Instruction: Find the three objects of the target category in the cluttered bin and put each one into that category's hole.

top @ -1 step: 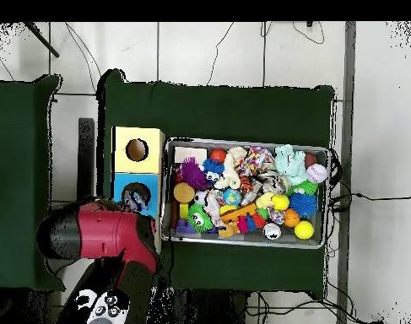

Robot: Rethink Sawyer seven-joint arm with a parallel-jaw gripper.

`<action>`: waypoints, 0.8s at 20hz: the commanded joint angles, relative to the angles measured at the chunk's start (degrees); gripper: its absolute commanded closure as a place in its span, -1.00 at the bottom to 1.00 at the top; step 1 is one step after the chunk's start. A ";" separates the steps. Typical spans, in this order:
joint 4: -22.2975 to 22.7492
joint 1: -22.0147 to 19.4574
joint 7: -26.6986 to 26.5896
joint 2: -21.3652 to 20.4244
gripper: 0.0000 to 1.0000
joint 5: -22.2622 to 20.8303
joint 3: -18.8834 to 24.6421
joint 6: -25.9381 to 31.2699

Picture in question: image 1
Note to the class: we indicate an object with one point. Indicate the black upright stand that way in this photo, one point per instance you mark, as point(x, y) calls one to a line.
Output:
point(86, 152)

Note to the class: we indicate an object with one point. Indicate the blue spiky ball with eyes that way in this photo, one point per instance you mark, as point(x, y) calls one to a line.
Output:
point(212, 170)

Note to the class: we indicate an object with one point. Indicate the dark green table cloth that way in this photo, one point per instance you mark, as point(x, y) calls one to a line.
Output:
point(225, 111)

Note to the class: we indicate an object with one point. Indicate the yellow ball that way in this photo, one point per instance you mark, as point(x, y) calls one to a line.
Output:
point(304, 230)

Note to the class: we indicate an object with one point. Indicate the white baseball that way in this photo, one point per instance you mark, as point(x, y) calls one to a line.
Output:
point(316, 173)

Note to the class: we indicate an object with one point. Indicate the smooth orange ball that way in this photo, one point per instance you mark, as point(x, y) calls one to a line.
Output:
point(218, 155)

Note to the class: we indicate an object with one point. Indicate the green spiky ball with eyes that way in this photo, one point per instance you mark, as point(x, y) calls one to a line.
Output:
point(200, 218)

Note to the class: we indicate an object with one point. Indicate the green covered side table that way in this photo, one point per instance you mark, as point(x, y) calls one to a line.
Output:
point(19, 152)

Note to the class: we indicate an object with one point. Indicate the purple spiky ball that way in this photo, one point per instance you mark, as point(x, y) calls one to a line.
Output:
point(193, 173)

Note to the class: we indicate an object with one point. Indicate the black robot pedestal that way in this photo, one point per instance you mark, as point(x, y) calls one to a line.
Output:
point(218, 310)

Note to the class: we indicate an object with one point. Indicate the small soccer ball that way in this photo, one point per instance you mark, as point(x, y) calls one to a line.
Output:
point(199, 196)

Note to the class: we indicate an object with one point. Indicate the shallow mesh bin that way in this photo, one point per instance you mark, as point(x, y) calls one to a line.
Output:
point(249, 240)

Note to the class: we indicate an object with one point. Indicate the mint green cloth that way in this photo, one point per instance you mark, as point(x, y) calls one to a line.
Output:
point(289, 162)

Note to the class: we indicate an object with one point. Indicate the black tripod leg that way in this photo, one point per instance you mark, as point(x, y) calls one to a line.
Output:
point(43, 40)

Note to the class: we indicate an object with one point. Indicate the globe print ball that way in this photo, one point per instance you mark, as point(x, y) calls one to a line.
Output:
point(232, 196)

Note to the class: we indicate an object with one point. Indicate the wooden box with three holes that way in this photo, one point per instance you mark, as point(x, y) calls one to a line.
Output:
point(137, 162)

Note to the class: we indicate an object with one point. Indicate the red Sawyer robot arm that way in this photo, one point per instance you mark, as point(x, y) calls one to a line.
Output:
point(103, 233)

